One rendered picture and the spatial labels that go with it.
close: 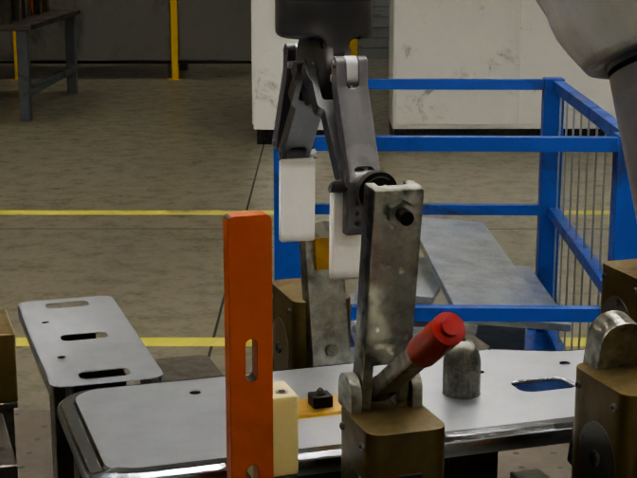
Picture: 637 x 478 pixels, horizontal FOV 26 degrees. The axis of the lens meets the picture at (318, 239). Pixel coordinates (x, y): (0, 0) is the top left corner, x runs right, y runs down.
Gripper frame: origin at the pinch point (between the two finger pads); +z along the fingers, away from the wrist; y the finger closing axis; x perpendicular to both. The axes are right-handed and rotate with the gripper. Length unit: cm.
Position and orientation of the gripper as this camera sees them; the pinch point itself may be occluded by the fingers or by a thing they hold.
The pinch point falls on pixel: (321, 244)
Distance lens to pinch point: 110.4
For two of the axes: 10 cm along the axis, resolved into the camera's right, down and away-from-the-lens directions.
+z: -0.1, 9.8, 2.1
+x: -9.5, 0.6, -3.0
